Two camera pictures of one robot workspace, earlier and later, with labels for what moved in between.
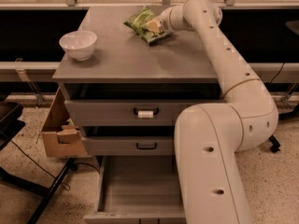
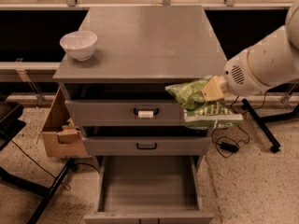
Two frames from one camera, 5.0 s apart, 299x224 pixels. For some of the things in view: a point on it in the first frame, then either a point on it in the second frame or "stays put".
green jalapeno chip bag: (138, 21) -> (199, 113)
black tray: (9, 122) stays put
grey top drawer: (135, 104) stays put
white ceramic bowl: (78, 44) stays put
